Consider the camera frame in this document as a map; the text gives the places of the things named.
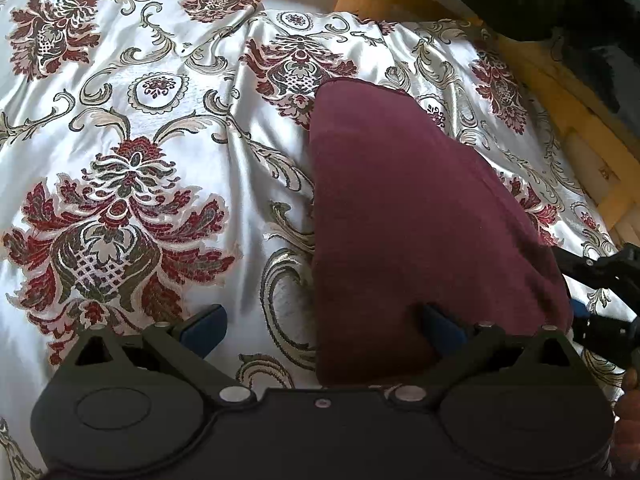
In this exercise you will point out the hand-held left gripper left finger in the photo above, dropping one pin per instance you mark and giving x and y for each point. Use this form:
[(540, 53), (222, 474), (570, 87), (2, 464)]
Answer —
[(205, 331)]

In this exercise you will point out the person's right hand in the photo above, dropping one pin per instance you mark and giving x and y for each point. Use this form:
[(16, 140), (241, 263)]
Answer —
[(631, 420)]

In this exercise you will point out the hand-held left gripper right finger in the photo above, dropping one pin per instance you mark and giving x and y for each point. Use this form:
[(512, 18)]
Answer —
[(447, 332)]

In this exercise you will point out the floral satin bedspread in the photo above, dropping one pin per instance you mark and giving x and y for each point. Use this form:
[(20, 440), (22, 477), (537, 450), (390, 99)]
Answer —
[(135, 135)]

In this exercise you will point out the wooden bed frame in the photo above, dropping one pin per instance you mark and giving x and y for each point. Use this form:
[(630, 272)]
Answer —
[(545, 90)]

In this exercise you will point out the maroon knit cardigan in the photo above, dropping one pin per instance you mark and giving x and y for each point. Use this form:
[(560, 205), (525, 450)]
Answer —
[(415, 220)]

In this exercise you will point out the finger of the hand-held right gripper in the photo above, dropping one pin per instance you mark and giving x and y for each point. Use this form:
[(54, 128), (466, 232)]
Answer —
[(597, 267), (600, 332)]

